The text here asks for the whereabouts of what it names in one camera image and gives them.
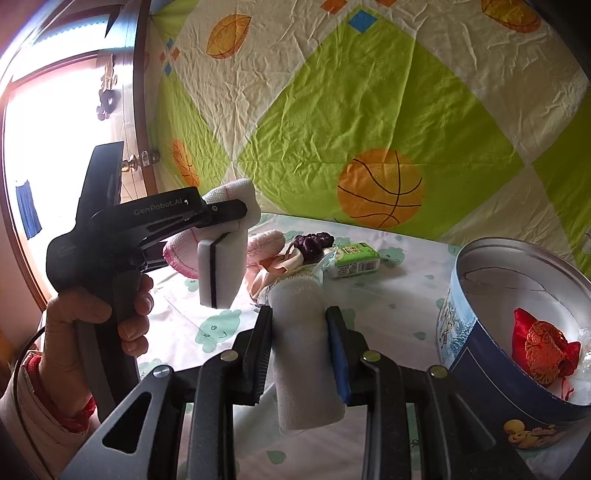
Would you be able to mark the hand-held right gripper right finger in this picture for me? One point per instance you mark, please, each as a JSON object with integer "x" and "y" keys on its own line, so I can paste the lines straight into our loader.
{"x": 339, "y": 369}

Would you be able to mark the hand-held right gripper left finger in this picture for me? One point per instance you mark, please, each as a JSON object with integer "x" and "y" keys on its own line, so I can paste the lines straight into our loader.
{"x": 261, "y": 355}

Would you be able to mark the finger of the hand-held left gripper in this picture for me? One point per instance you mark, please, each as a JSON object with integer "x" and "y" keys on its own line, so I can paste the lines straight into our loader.
{"x": 154, "y": 258}
{"x": 226, "y": 211}

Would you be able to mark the white cloth with pink edge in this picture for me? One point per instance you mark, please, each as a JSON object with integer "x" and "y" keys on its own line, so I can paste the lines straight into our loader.
{"x": 231, "y": 191}

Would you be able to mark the white towel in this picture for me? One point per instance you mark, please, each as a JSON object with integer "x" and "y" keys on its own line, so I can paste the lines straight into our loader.
{"x": 300, "y": 360}

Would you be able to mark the fluffy plush cloth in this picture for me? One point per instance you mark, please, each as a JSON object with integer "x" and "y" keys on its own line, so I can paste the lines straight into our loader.
{"x": 265, "y": 244}

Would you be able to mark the white sponge with dark stripe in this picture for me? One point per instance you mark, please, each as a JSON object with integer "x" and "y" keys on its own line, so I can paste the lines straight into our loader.
{"x": 231, "y": 277}

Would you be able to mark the pale pink satin cloth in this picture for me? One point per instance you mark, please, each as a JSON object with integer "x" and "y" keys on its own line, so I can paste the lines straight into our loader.
{"x": 272, "y": 274}

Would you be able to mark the round blue printed tin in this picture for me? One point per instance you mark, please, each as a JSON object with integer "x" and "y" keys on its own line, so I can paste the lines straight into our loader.
{"x": 480, "y": 383}

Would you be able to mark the person's left forearm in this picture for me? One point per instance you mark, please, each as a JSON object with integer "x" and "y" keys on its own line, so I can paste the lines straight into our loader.
{"x": 41, "y": 429}

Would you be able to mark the person's left hand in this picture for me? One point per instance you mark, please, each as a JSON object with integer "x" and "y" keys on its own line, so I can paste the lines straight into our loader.
{"x": 69, "y": 341}

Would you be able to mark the blue hanging cloth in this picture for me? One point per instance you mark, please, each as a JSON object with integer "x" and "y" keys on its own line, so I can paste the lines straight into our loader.
{"x": 28, "y": 212}

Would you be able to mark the purple scrunchie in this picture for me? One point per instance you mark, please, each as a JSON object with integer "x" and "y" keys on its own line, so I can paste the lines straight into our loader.
{"x": 309, "y": 244}

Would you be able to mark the green tissue packet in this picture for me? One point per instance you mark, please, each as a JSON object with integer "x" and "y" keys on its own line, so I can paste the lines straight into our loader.
{"x": 355, "y": 261}

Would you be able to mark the green and cream printed sheet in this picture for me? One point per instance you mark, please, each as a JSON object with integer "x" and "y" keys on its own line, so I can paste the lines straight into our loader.
{"x": 323, "y": 115}

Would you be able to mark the dark door ornament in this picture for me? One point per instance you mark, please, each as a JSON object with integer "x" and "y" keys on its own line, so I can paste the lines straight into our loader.
{"x": 108, "y": 97}

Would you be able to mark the red embroidered pouch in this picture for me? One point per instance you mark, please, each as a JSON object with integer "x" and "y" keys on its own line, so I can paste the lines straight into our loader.
{"x": 540, "y": 346}

